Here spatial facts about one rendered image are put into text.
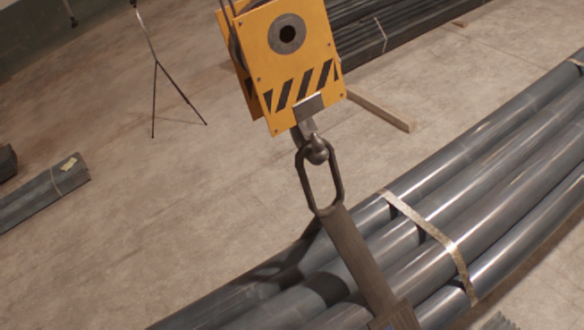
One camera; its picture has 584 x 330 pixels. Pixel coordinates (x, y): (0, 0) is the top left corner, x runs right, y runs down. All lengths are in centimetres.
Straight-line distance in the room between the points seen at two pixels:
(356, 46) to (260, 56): 434
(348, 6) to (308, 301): 421
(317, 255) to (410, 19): 444
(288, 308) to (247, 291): 17
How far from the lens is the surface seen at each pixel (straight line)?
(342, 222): 141
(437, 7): 610
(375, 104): 474
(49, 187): 555
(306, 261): 166
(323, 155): 122
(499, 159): 189
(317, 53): 112
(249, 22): 102
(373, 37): 549
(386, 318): 150
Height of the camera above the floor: 267
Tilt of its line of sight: 36 degrees down
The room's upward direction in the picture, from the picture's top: 18 degrees counter-clockwise
